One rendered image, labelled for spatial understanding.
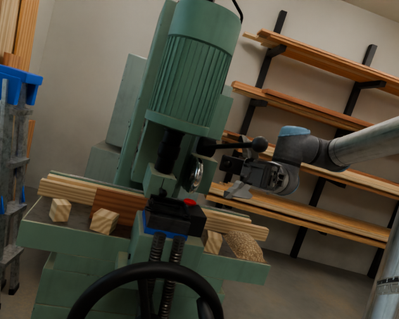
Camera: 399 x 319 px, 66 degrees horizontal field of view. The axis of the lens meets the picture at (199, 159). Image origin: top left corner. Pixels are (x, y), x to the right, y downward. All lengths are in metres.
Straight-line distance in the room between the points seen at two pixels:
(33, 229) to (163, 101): 0.40
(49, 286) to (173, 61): 0.59
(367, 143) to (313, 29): 2.72
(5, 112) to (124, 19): 1.95
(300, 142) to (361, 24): 2.88
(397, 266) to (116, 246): 0.54
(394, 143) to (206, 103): 0.45
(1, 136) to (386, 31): 3.53
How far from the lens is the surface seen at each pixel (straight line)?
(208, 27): 0.77
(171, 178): 0.81
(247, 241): 0.86
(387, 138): 0.84
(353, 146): 0.92
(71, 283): 0.80
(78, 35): 3.34
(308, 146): 0.99
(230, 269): 0.82
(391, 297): 0.53
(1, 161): 1.62
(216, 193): 2.81
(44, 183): 0.87
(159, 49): 1.02
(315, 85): 3.48
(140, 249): 0.64
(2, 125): 1.59
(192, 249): 0.66
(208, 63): 0.77
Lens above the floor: 1.22
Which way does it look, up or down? 8 degrees down
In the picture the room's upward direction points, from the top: 18 degrees clockwise
